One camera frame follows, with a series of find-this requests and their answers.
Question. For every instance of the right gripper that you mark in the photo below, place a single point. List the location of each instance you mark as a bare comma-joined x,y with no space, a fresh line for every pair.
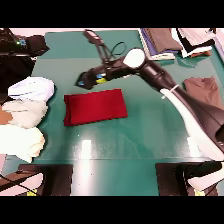
95,77

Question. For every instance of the red T-shirt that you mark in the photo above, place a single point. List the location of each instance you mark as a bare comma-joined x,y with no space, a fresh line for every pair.
95,106

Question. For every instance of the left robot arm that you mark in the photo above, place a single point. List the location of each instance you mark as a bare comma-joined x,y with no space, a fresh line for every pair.
13,71

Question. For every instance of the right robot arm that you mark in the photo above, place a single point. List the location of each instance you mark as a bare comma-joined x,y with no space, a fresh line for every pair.
186,100

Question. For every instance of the purple garment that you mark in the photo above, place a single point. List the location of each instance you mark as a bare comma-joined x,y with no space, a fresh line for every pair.
150,46

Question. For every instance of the pale lilac garment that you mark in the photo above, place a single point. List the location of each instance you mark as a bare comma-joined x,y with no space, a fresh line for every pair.
31,88

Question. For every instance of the cream garment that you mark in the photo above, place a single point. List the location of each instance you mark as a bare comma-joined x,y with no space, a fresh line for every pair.
26,113

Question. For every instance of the grey garment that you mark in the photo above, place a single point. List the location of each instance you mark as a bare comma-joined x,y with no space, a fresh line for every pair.
163,39

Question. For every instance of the white garment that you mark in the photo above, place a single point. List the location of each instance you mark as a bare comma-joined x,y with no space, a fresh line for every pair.
23,141
195,36

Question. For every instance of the brown garment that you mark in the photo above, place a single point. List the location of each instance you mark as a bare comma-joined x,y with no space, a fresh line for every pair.
206,91

